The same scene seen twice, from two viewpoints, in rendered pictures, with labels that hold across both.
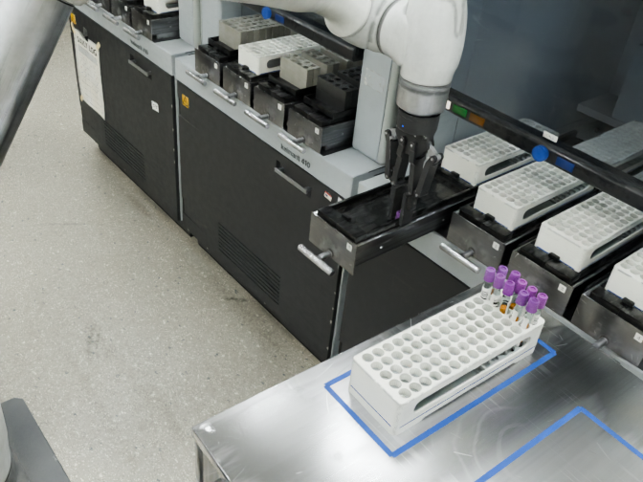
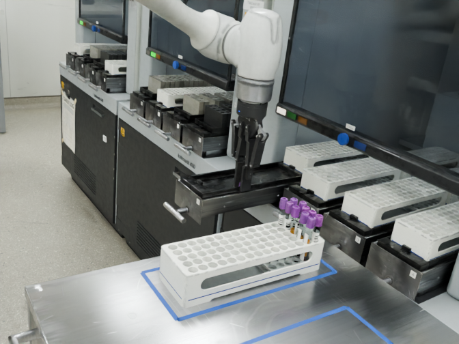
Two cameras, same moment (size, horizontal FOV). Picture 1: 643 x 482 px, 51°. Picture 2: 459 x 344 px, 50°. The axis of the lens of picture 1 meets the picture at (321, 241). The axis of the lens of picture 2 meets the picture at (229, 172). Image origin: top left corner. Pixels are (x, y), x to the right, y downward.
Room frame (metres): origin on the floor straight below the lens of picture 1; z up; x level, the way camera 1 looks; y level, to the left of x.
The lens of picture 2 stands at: (-0.08, -0.24, 1.34)
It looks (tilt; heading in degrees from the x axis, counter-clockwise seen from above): 22 degrees down; 6
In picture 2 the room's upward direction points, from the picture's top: 7 degrees clockwise
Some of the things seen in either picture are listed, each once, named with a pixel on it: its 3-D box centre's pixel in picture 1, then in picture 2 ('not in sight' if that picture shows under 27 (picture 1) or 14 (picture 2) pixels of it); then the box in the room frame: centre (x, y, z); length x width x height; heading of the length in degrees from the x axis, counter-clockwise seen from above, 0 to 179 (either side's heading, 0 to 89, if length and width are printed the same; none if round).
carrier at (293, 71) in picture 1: (296, 73); (192, 105); (1.69, 0.11, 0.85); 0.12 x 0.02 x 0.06; 44
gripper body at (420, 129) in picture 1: (415, 131); (250, 118); (1.12, -0.15, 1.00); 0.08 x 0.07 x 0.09; 43
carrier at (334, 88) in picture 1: (333, 94); (215, 117); (1.58, 0.01, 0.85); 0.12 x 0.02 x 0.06; 43
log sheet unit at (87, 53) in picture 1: (86, 72); (66, 121); (2.50, 1.00, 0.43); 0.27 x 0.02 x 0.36; 43
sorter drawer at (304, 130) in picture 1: (395, 101); (265, 131); (1.74, -0.16, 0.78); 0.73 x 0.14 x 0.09; 133
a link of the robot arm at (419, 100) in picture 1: (422, 93); (254, 89); (1.12, -0.15, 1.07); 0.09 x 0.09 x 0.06
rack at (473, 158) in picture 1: (500, 151); (330, 157); (1.40, -0.39, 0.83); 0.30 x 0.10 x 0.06; 133
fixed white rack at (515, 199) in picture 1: (538, 190); (352, 179); (1.24, -0.44, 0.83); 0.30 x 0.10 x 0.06; 133
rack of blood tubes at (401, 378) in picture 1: (449, 353); (244, 258); (0.71, -0.20, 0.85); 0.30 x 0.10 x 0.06; 131
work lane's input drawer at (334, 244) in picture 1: (443, 193); (283, 181); (1.28, -0.25, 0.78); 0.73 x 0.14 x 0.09; 133
